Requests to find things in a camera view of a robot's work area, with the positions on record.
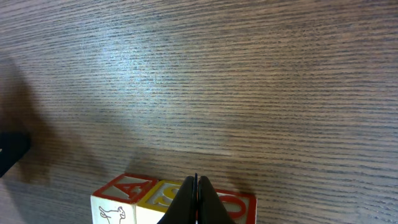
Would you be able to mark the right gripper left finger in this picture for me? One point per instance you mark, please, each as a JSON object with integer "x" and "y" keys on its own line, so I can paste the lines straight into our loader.
{"x": 183, "y": 209}

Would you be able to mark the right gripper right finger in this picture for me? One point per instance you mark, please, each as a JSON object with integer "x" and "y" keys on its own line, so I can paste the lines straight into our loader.
{"x": 210, "y": 208}

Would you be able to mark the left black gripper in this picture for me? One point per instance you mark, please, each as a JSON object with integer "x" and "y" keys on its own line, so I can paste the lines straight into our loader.
{"x": 13, "y": 147}

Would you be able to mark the green edged block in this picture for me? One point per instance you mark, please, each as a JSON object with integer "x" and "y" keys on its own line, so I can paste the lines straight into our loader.
{"x": 152, "y": 207}
{"x": 116, "y": 201}

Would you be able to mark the blue edged wooden block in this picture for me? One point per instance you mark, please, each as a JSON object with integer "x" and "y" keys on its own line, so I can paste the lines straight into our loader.
{"x": 242, "y": 208}

